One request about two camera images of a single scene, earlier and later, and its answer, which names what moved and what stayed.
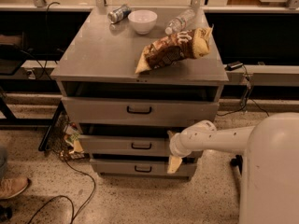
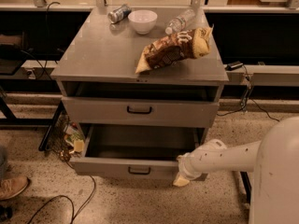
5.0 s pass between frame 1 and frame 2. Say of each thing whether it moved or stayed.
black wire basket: stayed
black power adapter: stayed
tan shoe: stayed
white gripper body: moved
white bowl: stayed
